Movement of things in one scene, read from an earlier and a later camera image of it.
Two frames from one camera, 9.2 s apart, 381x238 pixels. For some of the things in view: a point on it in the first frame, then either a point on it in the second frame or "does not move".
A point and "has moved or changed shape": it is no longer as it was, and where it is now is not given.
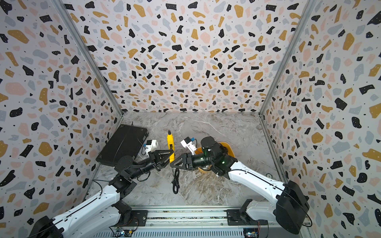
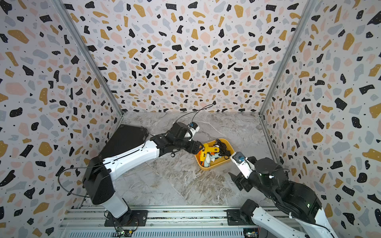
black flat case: [126, 141] does not move
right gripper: [189, 165] → [239, 179]
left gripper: [156, 161] → [197, 149]
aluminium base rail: [192, 223] does not move
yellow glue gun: [175, 173] has moved or changed shape
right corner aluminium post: [310, 7] does not move
